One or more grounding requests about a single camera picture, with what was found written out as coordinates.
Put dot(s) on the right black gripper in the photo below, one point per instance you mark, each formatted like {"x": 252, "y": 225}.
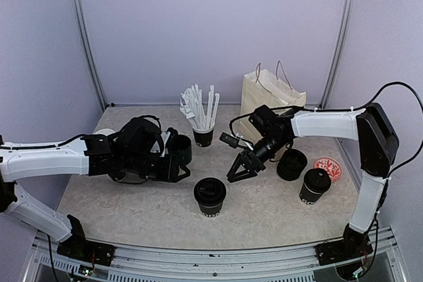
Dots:
{"x": 257, "y": 165}

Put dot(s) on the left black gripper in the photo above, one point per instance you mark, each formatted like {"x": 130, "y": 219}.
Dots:
{"x": 170, "y": 172}

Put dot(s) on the black paper coffee cup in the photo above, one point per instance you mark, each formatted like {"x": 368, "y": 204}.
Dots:
{"x": 307, "y": 196}

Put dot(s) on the black plastic cup lid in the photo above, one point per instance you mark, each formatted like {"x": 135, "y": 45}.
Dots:
{"x": 317, "y": 180}

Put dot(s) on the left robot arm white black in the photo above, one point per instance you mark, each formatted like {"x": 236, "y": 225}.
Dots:
{"x": 140, "y": 151}

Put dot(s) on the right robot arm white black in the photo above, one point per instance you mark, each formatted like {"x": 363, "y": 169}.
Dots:
{"x": 369, "y": 126}

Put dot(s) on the cream paper takeout bag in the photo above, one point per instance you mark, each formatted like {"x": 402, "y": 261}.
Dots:
{"x": 264, "y": 87}

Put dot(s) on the black cup sleeve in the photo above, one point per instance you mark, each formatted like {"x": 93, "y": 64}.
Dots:
{"x": 181, "y": 149}

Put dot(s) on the stack of black lids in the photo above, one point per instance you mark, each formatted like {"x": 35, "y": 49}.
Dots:
{"x": 291, "y": 165}

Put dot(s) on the cup holding white straws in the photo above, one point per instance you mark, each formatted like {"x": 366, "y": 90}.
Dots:
{"x": 200, "y": 109}

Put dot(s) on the red patterned white bowl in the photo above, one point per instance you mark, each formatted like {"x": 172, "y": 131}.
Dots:
{"x": 331, "y": 166}

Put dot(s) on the stack of paper cups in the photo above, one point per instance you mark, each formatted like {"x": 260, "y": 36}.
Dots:
{"x": 105, "y": 131}

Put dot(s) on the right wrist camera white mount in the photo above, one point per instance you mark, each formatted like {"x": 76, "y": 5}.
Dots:
{"x": 235, "y": 141}

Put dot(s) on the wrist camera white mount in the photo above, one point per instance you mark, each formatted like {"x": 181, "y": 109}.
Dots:
{"x": 235, "y": 141}
{"x": 160, "y": 147}

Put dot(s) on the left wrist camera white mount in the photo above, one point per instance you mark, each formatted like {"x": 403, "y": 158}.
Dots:
{"x": 160, "y": 147}

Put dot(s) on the aluminium front frame rail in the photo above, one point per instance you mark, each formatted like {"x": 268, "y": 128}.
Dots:
{"x": 134, "y": 263}

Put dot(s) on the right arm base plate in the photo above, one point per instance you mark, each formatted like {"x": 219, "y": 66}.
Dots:
{"x": 336, "y": 251}

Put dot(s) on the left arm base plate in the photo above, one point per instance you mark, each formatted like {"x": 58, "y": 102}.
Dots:
{"x": 88, "y": 251}

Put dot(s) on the right aluminium corner post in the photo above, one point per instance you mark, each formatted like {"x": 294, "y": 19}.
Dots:
{"x": 338, "y": 49}

